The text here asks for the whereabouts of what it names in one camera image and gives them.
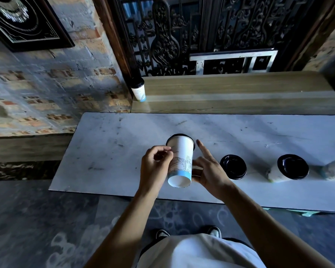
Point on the person's right hand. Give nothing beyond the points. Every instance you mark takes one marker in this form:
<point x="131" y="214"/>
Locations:
<point x="212" y="177"/>

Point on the person's left hand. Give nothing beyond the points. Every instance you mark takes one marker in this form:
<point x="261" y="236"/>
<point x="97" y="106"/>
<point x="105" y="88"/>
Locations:
<point x="152" y="173"/>

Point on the person's left thumb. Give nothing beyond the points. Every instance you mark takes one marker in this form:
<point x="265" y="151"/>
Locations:
<point x="165" y="158"/>

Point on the person's right thumb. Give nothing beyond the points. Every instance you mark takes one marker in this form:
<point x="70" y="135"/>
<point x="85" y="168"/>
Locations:
<point x="197" y="162"/>

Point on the white paper cup bridge print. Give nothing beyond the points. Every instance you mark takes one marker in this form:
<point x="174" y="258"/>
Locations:
<point x="181" y="156"/>

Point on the person's right forearm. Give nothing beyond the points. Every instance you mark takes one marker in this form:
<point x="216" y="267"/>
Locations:
<point x="267" y="231"/>

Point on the person's left forearm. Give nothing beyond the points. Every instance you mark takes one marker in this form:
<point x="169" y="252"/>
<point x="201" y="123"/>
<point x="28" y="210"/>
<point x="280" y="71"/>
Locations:
<point x="120" y="228"/>

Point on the paper cup with black lid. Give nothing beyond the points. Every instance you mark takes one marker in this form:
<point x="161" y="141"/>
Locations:
<point x="291" y="168"/>
<point x="138" y="90"/>
<point x="233" y="166"/>
<point x="334" y="168"/>

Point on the black and white right shoe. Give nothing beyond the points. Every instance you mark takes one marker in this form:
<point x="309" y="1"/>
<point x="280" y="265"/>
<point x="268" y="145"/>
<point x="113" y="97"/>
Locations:
<point x="214" y="231"/>

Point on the black and white shoe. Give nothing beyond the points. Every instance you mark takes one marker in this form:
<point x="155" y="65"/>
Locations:
<point x="214" y="231"/>
<point x="162" y="234"/>

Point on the black and white left shoe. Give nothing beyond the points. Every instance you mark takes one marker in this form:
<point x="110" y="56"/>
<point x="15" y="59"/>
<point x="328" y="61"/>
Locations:
<point x="162" y="234"/>

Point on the wooden ledge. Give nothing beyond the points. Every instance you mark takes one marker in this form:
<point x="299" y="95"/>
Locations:
<point x="234" y="92"/>

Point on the black shorts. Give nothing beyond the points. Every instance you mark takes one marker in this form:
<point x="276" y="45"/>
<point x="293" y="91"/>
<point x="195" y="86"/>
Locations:
<point x="237" y="242"/>

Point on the white shirt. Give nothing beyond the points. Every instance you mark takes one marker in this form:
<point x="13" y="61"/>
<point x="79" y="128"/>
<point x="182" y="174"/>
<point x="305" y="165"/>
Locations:
<point x="201" y="252"/>

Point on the teal table support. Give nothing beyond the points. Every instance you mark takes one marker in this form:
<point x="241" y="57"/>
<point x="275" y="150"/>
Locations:
<point x="295" y="212"/>

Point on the dark carved ornate screen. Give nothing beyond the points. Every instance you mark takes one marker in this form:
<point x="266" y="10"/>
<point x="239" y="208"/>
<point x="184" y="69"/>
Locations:
<point x="178" y="33"/>

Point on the silver metal frame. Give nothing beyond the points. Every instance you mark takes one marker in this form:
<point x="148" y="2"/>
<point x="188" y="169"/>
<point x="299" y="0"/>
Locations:
<point x="234" y="57"/>

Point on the dark wooden post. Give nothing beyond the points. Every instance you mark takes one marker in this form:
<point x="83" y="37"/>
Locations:
<point x="111" y="36"/>

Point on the black framed wall picture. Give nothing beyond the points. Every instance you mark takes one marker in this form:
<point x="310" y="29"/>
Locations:
<point x="25" y="19"/>

